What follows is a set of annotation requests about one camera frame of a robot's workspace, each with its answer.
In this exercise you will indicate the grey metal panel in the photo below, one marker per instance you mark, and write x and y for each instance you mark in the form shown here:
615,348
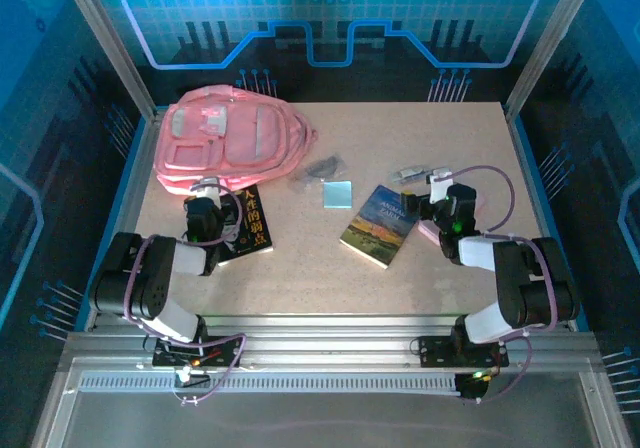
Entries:
320,418

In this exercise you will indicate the aluminium frame post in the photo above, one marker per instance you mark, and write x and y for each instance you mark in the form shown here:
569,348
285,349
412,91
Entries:
550,43
115,53

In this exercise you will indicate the light blue square notepad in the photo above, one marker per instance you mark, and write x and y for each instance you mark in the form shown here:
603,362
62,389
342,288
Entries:
337,195

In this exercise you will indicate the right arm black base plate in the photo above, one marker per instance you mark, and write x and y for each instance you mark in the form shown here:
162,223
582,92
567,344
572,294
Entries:
432,350

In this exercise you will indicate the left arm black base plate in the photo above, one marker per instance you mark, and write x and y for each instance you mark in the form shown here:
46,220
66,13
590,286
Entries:
162,355

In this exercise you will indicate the pink case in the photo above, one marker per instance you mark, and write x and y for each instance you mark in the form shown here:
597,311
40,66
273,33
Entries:
427,231

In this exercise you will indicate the aluminium mounting rail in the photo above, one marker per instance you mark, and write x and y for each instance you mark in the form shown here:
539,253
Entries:
325,340

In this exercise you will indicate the black book with portrait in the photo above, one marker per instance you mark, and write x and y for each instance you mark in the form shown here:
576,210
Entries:
252,223

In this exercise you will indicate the black controller box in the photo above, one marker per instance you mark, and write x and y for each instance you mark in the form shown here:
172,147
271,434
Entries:
472,388

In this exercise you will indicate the aluminium side rail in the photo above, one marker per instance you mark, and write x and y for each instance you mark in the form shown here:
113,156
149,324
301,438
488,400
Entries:
131,188

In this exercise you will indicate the Animal Farm paperback book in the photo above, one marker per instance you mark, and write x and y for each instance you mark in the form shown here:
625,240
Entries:
375,228

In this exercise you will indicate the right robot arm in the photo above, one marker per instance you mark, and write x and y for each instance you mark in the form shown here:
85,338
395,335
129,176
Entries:
525,278

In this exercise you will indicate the clear bag of rulers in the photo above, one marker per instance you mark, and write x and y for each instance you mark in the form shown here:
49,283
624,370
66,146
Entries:
320,168

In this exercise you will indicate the blue side rail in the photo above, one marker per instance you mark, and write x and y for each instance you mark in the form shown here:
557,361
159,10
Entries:
537,198

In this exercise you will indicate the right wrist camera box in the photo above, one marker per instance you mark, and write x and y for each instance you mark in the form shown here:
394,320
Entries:
440,175

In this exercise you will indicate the pink backpack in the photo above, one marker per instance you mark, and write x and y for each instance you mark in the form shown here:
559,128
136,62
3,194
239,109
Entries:
240,133

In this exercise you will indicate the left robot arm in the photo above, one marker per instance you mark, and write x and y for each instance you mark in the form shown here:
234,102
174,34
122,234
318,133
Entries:
150,278

